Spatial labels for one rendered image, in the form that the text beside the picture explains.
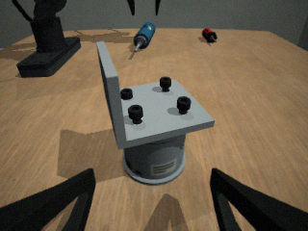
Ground red screwdriver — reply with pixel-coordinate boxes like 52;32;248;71
202;28;218;43

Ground blue electric screwdriver barrel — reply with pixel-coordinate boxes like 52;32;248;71
134;22;156;52

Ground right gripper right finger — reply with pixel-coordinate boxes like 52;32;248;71
210;167;308;231

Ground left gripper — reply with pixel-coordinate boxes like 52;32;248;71
127;0;161;15

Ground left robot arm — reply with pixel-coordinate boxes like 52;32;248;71
16;0;80;70

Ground grey l-shaped metal bracket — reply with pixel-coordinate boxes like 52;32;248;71
96;41;215;150

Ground dark grey cylinder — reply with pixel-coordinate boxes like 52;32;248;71
122;134;186;186

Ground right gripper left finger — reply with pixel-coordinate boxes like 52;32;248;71
0;168;96;231

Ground black socket-head screw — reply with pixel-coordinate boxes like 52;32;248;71
160;77;171;92
128;105;143;124
176;96;191;115
120;89;133;100

